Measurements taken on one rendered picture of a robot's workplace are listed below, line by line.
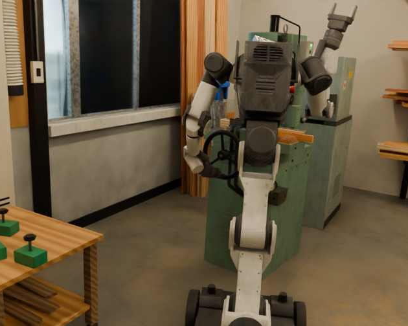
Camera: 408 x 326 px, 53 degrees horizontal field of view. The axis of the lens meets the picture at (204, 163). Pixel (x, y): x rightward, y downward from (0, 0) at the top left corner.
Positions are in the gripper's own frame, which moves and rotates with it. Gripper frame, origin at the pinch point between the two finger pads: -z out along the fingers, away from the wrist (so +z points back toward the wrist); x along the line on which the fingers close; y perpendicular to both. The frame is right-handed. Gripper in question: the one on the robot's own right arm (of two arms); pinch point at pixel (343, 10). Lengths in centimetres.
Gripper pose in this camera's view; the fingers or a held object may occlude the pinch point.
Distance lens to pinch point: 223.2
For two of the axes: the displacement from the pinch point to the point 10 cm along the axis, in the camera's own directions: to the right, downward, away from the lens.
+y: 6.0, 0.9, 8.0
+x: -7.3, -3.5, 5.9
